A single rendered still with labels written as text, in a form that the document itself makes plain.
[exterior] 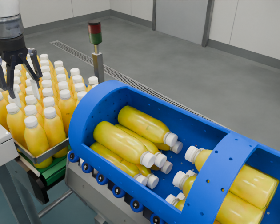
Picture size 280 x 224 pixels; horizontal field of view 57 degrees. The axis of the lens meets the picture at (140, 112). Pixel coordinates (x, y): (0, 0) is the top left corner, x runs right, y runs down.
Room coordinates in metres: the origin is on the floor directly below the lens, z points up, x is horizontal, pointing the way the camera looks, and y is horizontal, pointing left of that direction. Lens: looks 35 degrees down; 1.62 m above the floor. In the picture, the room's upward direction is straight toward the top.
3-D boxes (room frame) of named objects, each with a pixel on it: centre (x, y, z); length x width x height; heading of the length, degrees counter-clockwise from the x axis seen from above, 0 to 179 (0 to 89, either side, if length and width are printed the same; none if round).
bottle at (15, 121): (0.77, 0.46, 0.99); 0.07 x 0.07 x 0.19
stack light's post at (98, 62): (1.26, 0.22, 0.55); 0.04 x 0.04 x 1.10; 49
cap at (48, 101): (0.81, 0.34, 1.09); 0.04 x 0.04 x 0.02
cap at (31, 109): (0.76, 0.39, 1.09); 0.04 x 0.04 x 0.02
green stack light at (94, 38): (1.26, 0.22, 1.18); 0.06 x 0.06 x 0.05
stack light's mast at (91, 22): (1.26, 0.22, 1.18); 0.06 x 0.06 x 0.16
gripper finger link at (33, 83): (0.78, 0.36, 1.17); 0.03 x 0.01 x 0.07; 48
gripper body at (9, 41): (0.75, 0.39, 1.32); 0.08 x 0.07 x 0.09; 138
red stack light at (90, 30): (1.26, 0.22, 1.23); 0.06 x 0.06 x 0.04
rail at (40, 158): (0.78, 0.23, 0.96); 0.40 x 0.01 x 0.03; 139
